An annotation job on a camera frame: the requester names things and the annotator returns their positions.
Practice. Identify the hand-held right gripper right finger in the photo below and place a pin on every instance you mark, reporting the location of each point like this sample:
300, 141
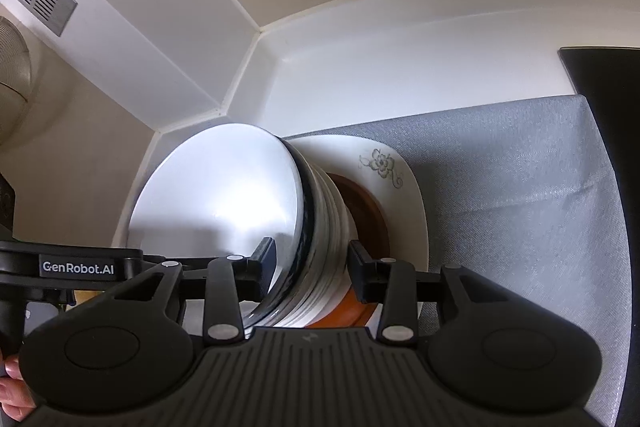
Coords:
357, 268

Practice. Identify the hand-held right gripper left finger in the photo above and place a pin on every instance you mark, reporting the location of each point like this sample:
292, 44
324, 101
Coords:
262, 267

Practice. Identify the brown round plate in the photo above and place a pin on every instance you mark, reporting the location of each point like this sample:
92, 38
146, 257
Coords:
371, 217

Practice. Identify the plain white bowl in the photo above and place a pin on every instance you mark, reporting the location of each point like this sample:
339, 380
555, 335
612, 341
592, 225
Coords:
331, 217

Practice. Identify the white square floral plate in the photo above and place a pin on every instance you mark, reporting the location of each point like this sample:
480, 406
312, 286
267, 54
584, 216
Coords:
402, 207

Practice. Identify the white bowl with blue rim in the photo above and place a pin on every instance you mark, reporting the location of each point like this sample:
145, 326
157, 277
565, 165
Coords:
215, 197

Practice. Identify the person's left hand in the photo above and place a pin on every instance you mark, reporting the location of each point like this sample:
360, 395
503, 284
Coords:
10, 392

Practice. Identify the grey mat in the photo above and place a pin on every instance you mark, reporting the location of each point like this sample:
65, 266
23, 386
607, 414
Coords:
500, 207

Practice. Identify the black gas stove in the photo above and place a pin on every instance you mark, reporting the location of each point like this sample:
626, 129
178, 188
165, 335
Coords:
610, 107

